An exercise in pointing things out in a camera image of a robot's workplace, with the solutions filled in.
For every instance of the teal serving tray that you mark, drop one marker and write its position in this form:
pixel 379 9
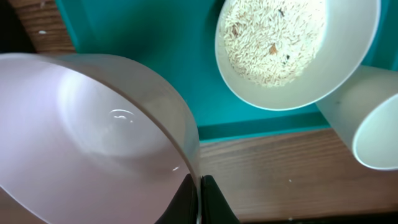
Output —
pixel 176 39

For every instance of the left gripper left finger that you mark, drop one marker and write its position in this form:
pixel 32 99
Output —
pixel 183 208

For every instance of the white cup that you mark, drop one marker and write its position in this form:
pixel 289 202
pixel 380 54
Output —
pixel 363 113

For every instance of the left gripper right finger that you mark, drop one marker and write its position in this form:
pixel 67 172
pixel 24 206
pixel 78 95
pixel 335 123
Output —
pixel 214 207

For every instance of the white rice pile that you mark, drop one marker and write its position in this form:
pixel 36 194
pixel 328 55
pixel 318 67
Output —
pixel 271 42

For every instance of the white bowl with rice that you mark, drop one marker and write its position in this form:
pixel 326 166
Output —
pixel 350 29

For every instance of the black plastic tray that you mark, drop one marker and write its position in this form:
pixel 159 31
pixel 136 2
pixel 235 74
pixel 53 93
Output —
pixel 13 37

